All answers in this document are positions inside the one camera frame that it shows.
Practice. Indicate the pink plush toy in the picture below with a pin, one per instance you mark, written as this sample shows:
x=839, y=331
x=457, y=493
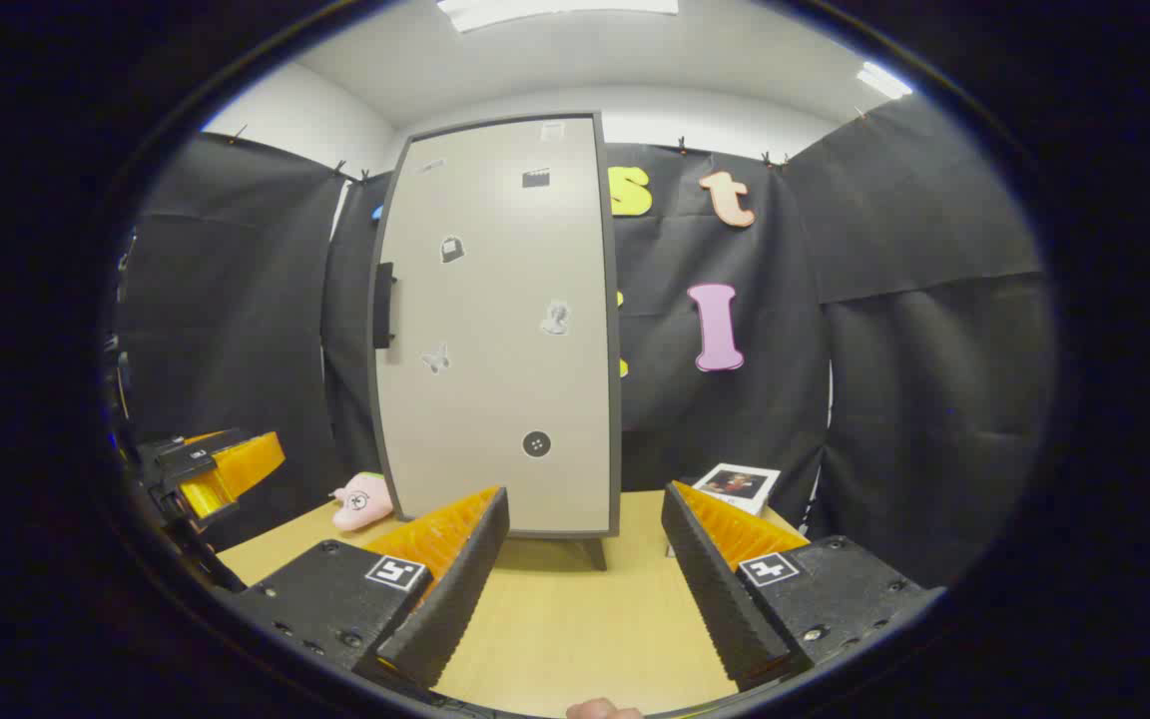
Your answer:
x=363, y=501

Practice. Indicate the black backdrop cloth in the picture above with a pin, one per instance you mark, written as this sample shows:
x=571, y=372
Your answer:
x=695, y=449

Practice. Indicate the light grey cabinet door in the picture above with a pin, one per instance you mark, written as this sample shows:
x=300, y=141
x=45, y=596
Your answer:
x=495, y=399

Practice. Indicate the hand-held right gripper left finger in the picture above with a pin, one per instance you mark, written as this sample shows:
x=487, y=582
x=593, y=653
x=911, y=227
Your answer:
x=455, y=599

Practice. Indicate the white portrait cover book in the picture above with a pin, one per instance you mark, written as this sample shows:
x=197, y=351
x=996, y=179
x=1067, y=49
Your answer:
x=735, y=487

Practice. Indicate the ceiling light panel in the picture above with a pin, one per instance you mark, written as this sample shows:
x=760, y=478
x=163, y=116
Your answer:
x=555, y=10
x=884, y=80

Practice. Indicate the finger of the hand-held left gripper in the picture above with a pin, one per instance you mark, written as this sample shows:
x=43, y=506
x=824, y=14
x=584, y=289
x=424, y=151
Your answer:
x=251, y=461
x=204, y=494

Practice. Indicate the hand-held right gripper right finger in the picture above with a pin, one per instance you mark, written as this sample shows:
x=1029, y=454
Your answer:
x=715, y=599

